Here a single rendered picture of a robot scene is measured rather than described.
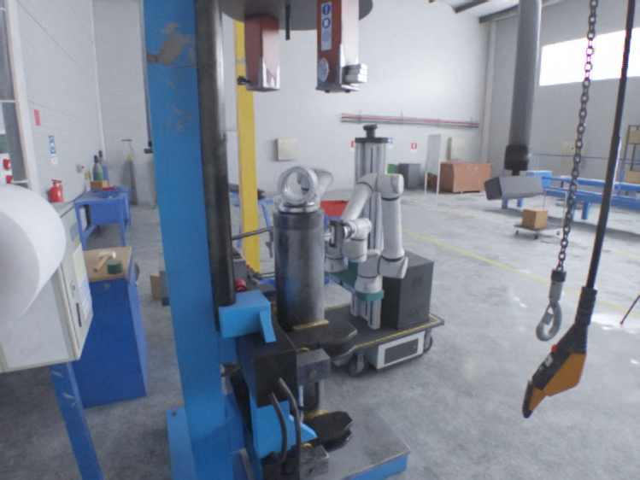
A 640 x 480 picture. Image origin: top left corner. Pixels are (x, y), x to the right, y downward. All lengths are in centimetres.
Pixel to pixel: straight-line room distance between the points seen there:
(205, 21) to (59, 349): 103
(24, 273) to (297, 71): 1261
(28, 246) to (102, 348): 205
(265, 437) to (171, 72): 131
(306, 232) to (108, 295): 160
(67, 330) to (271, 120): 1183
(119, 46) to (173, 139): 1115
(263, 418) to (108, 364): 166
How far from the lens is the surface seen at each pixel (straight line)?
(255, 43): 163
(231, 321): 134
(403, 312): 296
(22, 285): 86
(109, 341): 281
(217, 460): 190
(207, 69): 125
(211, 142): 123
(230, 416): 178
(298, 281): 150
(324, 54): 138
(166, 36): 137
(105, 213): 832
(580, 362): 132
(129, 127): 1213
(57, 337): 118
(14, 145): 123
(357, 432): 233
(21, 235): 83
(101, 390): 301
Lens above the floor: 174
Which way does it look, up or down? 15 degrees down
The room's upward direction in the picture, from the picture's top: straight up
